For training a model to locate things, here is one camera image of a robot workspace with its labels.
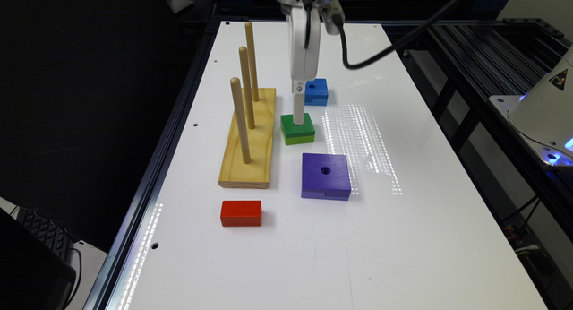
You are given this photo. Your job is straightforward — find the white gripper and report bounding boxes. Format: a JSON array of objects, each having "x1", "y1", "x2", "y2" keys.
[{"x1": 287, "y1": 7, "x2": 321, "y2": 125}]

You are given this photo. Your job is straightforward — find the green square block with hole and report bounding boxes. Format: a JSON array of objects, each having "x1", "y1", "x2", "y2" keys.
[{"x1": 280, "y1": 113, "x2": 315, "y2": 145}]

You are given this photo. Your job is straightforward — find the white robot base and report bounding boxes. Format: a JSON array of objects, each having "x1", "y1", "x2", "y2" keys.
[{"x1": 489, "y1": 50, "x2": 572, "y2": 168}]

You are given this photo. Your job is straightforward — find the blue square block with hole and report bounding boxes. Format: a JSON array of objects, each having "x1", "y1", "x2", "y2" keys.
[{"x1": 304, "y1": 78, "x2": 329, "y2": 106}]

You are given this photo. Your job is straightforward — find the purple square block with hole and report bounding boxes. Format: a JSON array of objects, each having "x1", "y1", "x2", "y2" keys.
[{"x1": 301, "y1": 153, "x2": 351, "y2": 201}]

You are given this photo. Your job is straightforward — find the red rectangular block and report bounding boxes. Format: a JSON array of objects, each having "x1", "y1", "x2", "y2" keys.
[{"x1": 220, "y1": 201, "x2": 261, "y2": 227}]

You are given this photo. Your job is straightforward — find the near wooden peg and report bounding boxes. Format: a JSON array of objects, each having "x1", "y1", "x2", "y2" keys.
[{"x1": 230, "y1": 77, "x2": 251, "y2": 164}]

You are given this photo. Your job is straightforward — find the wooden peg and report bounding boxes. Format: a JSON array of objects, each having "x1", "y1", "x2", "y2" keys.
[
  {"x1": 244, "y1": 22, "x2": 259, "y2": 102},
  {"x1": 230, "y1": 77, "x2": 251, "y2": 164},
  {"x1": 238, "y1": 46, "x2": 255, "y2": 129}
]

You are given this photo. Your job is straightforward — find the middle wooden peg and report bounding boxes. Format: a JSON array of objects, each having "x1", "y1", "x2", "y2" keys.
[{"x1": 238, "y1": 46, "x2": 255, "y2": 129}]

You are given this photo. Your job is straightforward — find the far wooden peg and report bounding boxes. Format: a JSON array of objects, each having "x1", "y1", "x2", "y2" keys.
[{"x1": 244, "y1": 22, "x2": 259, "y2": 102}]

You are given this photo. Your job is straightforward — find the wooden peg board base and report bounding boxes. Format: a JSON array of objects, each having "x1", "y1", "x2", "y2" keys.
[{"x1": 218, "y1": 88, "x2": 277, "y2": 189}]

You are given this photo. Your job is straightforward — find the black keyboard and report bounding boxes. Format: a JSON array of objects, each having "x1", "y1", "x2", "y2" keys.
[{"x1": 16, "y1": 209, "x2": 71, "y2": 261}]

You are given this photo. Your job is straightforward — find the black cable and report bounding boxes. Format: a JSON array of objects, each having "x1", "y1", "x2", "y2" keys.
[{"x1": 336, "y1": 0, "x2": 476, "y2": 71}]

